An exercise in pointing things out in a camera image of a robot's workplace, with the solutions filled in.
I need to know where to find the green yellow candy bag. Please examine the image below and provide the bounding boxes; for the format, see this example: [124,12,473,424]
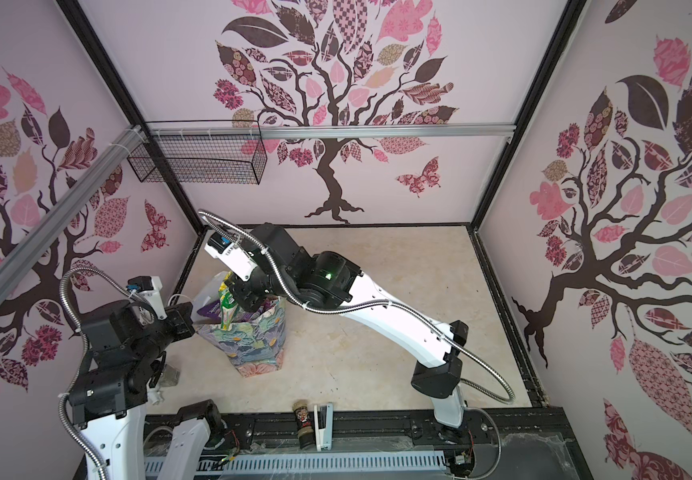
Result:
[219,273,243,331]

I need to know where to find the floral paper bag white inside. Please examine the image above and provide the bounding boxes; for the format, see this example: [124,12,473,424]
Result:
[168,272,286,378]

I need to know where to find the purple candy bag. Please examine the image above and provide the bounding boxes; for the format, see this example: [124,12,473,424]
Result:
[198,300,223,323]

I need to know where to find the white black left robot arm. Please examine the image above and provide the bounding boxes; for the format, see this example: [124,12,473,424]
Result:
[60,300,195,479]

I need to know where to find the small clear plastic cup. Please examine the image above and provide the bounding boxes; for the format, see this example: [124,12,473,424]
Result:
[158,365,181,388]

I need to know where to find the small dark spice jar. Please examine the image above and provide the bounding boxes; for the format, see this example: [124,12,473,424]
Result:
[293,400,316,450]

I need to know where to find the left metal flexible conduit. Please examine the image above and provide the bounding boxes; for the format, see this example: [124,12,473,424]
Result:
[56,266,143,480]

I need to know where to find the metal flexible conduit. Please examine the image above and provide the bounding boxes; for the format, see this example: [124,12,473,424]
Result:
[198,209,516,480]
[56,266,143,480]

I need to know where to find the right metal flexible conduit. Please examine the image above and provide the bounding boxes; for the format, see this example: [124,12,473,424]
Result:
[198,209,516,480]

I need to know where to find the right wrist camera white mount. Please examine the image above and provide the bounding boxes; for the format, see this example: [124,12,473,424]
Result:
[204,232,257,281]

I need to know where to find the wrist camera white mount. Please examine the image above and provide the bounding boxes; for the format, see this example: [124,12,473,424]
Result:
[204,232,257,281]
[127,275,167,320]

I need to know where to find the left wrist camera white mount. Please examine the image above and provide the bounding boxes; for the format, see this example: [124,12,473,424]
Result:
[127,275,167,320]

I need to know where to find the black wire basket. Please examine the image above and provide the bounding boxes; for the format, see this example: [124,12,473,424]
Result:
[127,120,269,185]

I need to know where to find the aluminium rail back wall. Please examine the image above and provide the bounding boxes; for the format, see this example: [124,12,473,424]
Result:
[150,123,516,140]

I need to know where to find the aluminium rail wall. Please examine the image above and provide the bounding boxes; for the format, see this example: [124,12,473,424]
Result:
[0,126,143,305]
[150,123,516,140]

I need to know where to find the aluminium rail left wall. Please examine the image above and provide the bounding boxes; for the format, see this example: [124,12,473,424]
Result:
[0,126,143,305]

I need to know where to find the white slotted cable duct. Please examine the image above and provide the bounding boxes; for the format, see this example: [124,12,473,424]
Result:
[144,451,448,479]

